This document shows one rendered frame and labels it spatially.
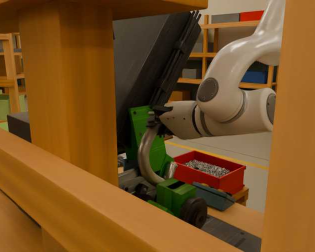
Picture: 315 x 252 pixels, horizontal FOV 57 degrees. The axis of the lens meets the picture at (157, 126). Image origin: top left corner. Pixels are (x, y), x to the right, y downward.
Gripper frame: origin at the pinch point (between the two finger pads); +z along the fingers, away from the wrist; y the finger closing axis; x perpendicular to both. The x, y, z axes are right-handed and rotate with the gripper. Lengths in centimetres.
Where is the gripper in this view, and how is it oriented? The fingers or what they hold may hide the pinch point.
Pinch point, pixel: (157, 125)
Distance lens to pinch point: 76.9
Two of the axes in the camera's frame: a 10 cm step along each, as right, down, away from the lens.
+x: -3.7, 8.1, -4.6
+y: -6.2, -5.8, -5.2
